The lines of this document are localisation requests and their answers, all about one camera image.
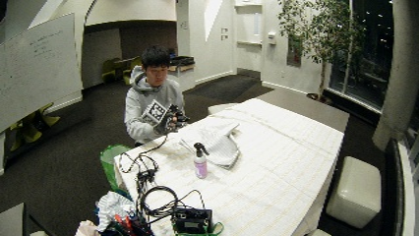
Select white marker cube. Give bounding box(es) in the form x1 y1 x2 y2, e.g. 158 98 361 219
139 99 170 126

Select person in grey hoodie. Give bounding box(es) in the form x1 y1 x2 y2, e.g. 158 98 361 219
123 44 191 146

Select white folded towel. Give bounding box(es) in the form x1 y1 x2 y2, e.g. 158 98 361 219
178 121 242 168

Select small wooden desk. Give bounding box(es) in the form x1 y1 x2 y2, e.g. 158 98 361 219
166 63 196 79

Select spray bottle with purple label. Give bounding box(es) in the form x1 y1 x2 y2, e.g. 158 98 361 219
192 142 210 180

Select black bag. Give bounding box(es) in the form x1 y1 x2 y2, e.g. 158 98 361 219
168 55 196 67

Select yellow-green chair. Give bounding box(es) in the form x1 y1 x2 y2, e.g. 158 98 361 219
6 102 61 152
101 56 143 85

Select green bag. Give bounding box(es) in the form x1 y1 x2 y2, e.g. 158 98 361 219
99 144 133 195

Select white tablecloth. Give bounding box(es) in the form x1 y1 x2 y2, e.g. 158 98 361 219
113 97 345 236

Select crumpled white plastic bag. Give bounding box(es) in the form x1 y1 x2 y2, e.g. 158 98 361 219
94 191 137 232

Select black electronic box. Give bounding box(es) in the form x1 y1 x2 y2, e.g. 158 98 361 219
171 206 214 235

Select bundle of coloured tools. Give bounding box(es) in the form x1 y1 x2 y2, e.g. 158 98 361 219
105 211 154 236

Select large whiteboard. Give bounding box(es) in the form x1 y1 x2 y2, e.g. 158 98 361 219
0 12 85 133

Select indoor potted tree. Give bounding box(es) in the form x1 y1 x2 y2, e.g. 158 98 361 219
276 0 365 105

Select large dark window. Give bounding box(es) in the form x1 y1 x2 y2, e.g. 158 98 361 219
327 0 395 110

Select white square ottoman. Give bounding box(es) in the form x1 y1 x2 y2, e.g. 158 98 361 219
324 155 381 230

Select thin black glove cable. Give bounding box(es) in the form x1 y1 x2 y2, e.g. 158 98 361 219
118 133 170 175

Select black cable adapter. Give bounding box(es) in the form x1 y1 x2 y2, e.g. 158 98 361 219
135 168 158 184

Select coiled black cable bundle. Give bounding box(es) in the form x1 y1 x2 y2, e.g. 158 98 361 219
134 184 207 220

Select dark wall picture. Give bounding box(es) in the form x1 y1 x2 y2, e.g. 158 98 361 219
286 34 303 68

